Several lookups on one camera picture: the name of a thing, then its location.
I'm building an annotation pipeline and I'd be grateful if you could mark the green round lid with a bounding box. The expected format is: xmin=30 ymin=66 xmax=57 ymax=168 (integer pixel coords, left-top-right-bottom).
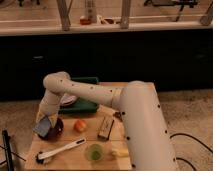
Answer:
xmin=85 ymin=144 xmax=103 ymax=162

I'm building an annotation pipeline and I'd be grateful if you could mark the yellow banana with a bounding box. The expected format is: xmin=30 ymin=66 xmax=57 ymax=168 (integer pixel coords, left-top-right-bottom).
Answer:
xmin=110 ymin=148 xmax=129 ymax=157

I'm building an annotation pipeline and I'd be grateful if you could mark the dark red dried fruit pile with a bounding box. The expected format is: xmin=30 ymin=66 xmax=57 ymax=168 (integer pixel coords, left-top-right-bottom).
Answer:
xmin=113 ymin=112 xmax=122 ymax=120

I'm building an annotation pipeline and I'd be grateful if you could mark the black stand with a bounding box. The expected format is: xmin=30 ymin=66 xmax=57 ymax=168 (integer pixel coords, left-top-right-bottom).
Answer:
xmin=0 ymin=130 xmax=24 ymax=171

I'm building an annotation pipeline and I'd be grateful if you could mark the black floor cable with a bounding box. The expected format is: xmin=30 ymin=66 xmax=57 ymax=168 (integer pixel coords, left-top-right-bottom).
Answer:
xmin=169 ymin=132 xmax=213 ymax=171

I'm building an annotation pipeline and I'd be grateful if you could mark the white dish brush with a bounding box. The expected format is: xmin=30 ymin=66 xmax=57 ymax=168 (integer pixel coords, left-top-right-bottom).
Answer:
xmin=36 ymin=138 xmax=86 ymax=164

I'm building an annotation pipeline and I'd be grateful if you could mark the green plastic tray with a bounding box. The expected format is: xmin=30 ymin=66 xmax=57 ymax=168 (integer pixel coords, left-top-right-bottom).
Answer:
xmin=59 ymin=77 xmax=99 ymax=114

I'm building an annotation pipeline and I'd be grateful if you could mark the orange fruit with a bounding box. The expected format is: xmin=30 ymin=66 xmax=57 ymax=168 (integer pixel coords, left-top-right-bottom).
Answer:
xmin=73 ymin=119 xmax=87 ymax=133

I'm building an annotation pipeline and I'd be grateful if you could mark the red object on shelf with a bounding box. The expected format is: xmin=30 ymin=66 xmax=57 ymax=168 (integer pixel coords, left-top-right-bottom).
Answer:
xmin=79 ymin=16 xmax=92 ymax=25

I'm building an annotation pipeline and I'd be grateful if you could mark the purple bowl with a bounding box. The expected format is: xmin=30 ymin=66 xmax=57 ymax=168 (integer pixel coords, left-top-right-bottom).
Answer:
xmin=44 ymin=118 xmax=64 ymax=141

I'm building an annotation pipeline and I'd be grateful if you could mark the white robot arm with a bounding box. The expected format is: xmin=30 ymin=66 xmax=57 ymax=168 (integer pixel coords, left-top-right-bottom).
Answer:
xmin=34 ymin=72 xmax=179 ymax=171

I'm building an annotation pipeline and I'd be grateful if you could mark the wooden block box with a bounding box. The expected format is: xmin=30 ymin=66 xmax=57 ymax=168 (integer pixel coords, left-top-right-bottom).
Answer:
xmin=98 ymin=117 xmax=114 ymax=140

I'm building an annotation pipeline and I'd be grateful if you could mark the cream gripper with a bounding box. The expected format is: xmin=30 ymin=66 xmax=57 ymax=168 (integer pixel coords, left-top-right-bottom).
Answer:
xmin=36 ymin=93 xmax=62 ymax=128

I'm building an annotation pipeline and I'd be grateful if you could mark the blue sponge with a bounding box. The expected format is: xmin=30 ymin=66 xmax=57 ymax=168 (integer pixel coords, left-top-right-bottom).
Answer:
xmin=33 ymin=116 xmax=51 ymax=137

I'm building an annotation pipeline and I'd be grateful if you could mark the orange bowl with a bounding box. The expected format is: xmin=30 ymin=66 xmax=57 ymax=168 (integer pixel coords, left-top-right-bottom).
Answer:
xmin=59 ymin=93 xmax=78 ymax=107

